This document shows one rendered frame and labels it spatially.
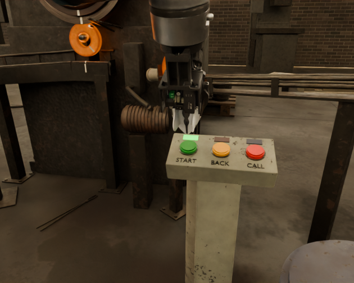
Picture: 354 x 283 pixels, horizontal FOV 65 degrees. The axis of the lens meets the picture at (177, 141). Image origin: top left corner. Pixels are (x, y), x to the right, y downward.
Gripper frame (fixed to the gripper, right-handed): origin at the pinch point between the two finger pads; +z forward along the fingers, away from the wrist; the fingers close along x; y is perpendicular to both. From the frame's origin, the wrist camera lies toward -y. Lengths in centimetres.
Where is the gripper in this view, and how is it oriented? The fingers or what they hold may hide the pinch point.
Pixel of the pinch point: (187, 126)
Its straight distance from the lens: 60.0
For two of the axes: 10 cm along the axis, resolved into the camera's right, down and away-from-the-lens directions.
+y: -1.6, 6.6, -7.3
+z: 0.6, 7.4, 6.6
